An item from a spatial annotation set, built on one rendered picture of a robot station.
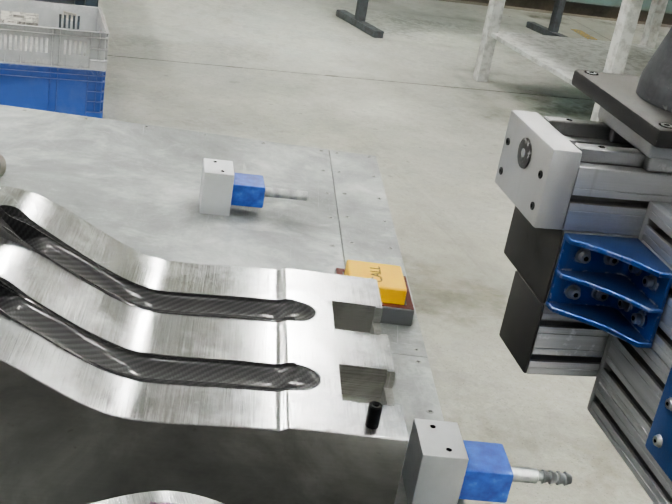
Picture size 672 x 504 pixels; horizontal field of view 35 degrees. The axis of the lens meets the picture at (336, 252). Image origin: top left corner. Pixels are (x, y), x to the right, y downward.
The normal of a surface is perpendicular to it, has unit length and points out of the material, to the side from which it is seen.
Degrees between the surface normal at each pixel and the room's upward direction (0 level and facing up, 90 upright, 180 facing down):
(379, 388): 90
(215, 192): 90
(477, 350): 0
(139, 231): 0
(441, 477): 90
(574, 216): 90
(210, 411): 4
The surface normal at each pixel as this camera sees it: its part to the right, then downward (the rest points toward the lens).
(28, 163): 0.16, -0.90
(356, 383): 0.05, 0.41
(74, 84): 0.28, 0.44
